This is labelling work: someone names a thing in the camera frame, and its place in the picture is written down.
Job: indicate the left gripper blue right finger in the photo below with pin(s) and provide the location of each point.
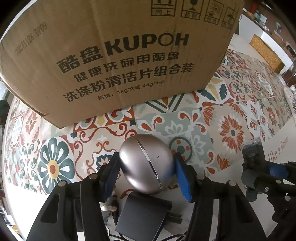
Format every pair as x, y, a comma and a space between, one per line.
236, 218

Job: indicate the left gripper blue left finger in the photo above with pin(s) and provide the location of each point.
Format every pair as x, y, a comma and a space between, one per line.
75, 207

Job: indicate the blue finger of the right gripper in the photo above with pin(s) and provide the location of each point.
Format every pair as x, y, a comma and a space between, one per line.
260, 182
285, 171

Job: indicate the black bike light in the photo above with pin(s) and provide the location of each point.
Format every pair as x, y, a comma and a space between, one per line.
253, 164

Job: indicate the black power adapter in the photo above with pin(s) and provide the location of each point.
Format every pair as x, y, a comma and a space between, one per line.
143, 217

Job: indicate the silver egg-shaped device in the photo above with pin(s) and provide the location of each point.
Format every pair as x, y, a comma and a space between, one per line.
147, 163

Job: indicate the patterned table runner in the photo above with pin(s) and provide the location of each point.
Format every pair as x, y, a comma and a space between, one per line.
243, 101

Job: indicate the woven bamboo box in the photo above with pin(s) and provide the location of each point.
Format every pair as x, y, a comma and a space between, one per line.
267, 53

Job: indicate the brown cardboard box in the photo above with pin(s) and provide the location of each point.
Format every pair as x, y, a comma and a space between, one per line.
73, 60

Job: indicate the white robot figurine keychain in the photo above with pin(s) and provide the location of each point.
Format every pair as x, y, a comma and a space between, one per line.
105, 207

